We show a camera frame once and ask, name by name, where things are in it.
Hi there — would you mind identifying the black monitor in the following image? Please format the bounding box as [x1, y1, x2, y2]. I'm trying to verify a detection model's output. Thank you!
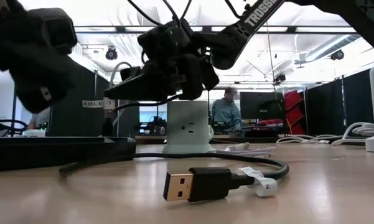
[239, 91, 286, 121]

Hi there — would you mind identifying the mint green cube power strip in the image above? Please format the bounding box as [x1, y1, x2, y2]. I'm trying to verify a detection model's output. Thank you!
[162, 100, 217, 154]

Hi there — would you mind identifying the lavender USB cable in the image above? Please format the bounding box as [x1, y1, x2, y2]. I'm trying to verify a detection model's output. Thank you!
[216, 142, 276, 158]

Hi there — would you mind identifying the black ceiling spotlight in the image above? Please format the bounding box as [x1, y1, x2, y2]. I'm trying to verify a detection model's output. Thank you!
[105, 45, 119, 62]
[330, 49, 345, 62]
[273, 73, 287, 86]

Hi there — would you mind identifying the black overhead light bar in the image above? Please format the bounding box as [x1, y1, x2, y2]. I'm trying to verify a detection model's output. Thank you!
[73, 25, 358, 35]

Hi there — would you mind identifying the black power strip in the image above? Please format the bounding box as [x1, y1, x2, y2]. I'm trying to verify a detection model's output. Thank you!
[0, 136, 137, 173]

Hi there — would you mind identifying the white background box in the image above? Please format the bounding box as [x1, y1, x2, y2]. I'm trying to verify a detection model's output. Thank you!
[22, 129, 47, 138]

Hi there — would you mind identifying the red storage rack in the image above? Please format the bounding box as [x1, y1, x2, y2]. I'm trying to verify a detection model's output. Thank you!
[283, 90, 307, 136]

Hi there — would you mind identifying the person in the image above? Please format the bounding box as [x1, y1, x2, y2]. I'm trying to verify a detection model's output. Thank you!
[27, 107, 51, 130]
[210, 86, 244, 136]

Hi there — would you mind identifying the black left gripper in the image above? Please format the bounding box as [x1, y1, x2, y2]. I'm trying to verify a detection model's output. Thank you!
[0, 0, 78, 114]

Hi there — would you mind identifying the black aluminium table frame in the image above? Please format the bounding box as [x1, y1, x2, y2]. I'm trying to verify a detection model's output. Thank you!
[136, 136, 279, 145]

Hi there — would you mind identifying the thick black USB cable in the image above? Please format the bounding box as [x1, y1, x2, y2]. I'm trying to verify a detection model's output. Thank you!
[58, 93, 290, 203]

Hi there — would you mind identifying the thick white power cord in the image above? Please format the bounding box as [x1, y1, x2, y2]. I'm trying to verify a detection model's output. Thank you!
[331, 122, 374, 147]

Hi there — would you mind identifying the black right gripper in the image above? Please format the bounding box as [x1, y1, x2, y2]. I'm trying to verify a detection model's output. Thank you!
[104, 18, 220, 102]

